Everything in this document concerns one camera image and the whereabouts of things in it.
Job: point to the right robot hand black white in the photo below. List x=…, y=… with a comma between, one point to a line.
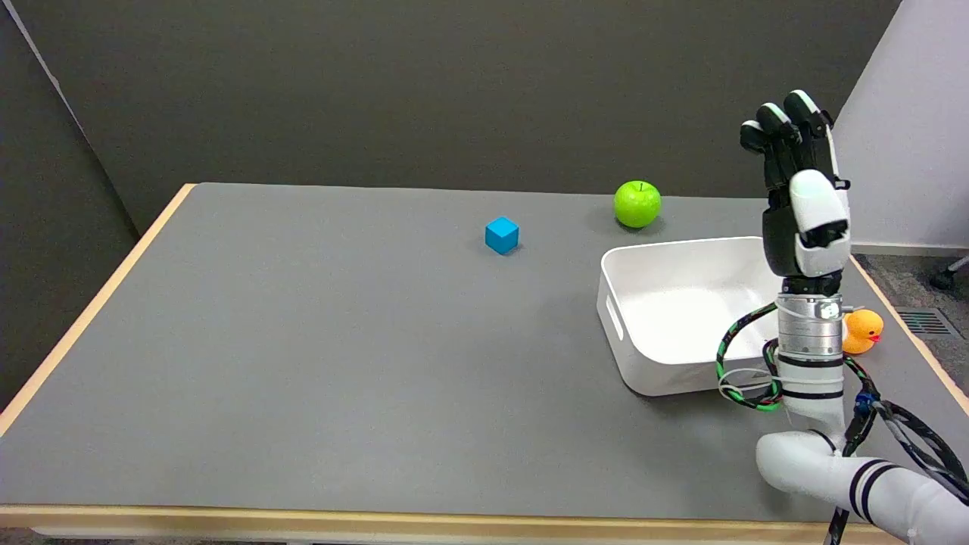
x=808, y=227

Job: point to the blue cube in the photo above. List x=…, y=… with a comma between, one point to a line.
x=502, y=235

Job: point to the green apple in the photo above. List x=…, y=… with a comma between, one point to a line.
x=637, y=203

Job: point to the black chair caster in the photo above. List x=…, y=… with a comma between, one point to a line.
x=943, y=279

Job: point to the black floor vent grille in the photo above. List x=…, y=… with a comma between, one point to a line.
x=924, y=322

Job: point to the white plastic bin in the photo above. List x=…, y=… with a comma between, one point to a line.
x=681, y=318

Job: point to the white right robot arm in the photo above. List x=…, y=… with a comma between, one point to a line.
x=814, y=424

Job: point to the yellow rubber duck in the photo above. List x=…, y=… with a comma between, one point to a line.
x=861, y=331

